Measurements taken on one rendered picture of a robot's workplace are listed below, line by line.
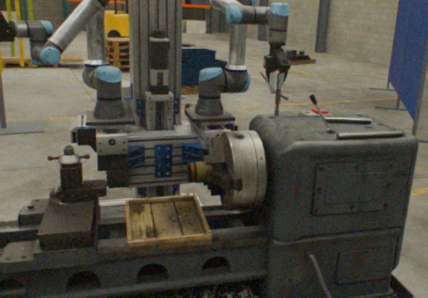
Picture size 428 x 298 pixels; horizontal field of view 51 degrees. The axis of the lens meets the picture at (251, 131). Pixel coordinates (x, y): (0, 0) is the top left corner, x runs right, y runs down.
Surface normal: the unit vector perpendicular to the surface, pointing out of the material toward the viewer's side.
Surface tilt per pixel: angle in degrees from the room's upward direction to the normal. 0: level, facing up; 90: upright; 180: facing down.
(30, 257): 0
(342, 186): 90
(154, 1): 90
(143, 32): 90
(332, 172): 90
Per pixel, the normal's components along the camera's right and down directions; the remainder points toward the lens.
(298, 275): 0.28, 0.28
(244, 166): 0.28, -0.16
